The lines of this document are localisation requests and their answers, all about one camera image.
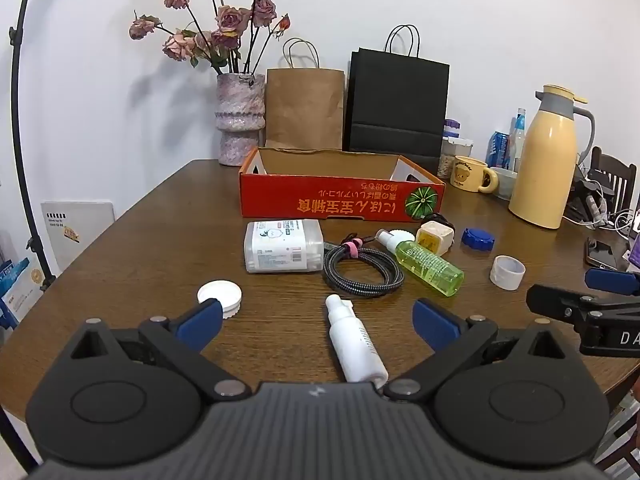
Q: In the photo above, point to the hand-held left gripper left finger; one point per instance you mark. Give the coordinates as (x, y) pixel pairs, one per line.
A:
(202, 317)

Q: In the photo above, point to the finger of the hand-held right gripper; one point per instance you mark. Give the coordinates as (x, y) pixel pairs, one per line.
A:
(550, 302)
(611, 281)

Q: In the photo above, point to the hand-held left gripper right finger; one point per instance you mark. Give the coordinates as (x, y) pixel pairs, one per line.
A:
(435, 325)

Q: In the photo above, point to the white plastic cap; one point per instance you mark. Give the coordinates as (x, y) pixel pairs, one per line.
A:
(505, 275)

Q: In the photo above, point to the green spray bottle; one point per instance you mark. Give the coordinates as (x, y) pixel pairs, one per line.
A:
(430, 267)

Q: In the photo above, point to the white spray bottle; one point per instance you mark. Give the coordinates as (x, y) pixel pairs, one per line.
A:
(355, 345)

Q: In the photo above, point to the blue plastic cap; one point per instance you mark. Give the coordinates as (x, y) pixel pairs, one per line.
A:
(477, 240)

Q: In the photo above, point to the clear cotton swab box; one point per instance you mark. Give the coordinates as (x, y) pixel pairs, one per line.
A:
(280, 247)

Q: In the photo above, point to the red cardboard box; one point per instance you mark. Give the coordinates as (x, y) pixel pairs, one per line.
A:
(320, 195)

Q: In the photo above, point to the white jar lid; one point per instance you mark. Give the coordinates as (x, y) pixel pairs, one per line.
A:
(217, 292)

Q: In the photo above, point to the black smartphone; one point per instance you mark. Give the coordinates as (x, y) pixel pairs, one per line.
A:
(600, 252)

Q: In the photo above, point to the purple packet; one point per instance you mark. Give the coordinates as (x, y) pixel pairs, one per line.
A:
(635, 257)

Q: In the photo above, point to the cream square container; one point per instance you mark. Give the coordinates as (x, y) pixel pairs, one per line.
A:
(432, 240)

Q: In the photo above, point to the white scalloped disc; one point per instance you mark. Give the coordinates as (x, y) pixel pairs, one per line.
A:
(404, 235)

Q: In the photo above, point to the dark wooden chair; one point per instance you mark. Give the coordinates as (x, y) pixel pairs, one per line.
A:
(612, 170)

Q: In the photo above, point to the white ceramic bowl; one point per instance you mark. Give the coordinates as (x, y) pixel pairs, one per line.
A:
(505, 182)

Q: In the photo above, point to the yellow thermos jug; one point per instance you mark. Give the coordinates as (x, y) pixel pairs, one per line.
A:
(542, 170)

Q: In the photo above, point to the white carton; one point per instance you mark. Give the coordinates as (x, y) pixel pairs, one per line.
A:
(85, 230)

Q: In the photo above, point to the yellow bear mug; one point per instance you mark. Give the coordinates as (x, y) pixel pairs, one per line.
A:
(467, 175)

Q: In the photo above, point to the clear bottle with blue label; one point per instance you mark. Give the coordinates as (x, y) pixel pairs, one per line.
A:
(517, 135)

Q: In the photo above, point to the clear oat container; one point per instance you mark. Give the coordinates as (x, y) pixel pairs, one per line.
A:
(457, 146)

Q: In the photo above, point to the blue white packets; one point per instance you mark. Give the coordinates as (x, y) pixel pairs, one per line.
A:
(15, 285)

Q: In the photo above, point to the purple lid jar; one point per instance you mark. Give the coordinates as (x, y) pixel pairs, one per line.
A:
(451, 127)

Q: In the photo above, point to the pink speckled ceramic vase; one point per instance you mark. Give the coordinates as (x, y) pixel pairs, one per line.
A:
(240, 110)

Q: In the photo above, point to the black paper bag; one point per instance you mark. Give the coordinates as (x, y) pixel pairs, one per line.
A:
(395, 100)

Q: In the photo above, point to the brown paper bag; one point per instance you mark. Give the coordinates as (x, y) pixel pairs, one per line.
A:
(305, 105)

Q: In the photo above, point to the black lamp stand pole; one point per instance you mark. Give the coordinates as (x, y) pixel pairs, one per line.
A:
(20, 110)

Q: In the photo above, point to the dried pink rose bouquet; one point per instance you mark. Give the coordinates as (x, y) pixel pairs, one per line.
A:
(230, 17)

